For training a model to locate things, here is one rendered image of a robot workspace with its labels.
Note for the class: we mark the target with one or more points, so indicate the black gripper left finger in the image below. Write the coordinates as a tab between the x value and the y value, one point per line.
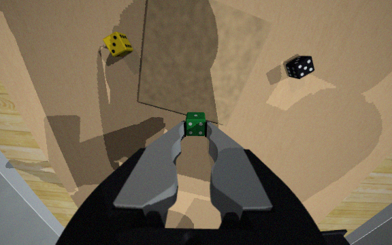
146	181

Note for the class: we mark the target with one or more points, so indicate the yellow die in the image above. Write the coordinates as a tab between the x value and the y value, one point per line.
118	44

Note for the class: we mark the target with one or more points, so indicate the tan textured mat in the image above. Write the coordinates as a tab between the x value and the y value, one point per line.
197	56

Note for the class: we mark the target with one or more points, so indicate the green die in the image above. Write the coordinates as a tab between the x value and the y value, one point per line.
195	123

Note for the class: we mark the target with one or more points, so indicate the black die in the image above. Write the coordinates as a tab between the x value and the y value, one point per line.
300	67

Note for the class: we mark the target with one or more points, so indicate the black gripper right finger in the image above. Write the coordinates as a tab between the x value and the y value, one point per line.
240	182

